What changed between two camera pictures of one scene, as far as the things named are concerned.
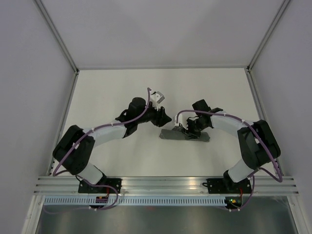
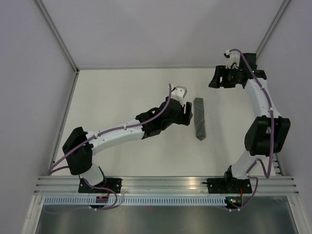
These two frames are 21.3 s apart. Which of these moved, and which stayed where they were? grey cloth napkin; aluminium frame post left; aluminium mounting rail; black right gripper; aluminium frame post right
Moved: grey cloth napkin; black right gripper
Stayed: aluminium mounting rail; aluminium frame post right; aluminium frame post left
